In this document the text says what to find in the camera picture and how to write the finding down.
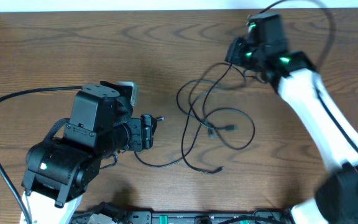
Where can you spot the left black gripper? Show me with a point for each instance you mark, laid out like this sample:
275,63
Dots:
143,131

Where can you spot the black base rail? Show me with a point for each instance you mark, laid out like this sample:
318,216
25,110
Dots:
109,213

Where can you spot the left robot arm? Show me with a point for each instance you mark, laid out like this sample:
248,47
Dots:
61,166

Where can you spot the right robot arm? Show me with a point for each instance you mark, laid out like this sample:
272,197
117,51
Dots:
296,80

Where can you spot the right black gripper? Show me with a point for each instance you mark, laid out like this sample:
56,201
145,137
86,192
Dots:
233,56

